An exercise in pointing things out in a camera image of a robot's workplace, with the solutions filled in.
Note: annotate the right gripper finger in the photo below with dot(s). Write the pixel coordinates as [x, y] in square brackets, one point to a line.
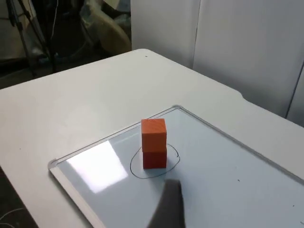
[169, 209]

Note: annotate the orange cube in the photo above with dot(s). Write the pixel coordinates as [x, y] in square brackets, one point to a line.
[153, 133]

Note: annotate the red cube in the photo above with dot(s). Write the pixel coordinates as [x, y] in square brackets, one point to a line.
[154, 159]

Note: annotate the beige chair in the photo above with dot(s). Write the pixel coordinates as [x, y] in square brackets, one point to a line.
[111, 35]

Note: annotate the black tripod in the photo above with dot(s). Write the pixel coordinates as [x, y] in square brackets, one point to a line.
[51, 55]

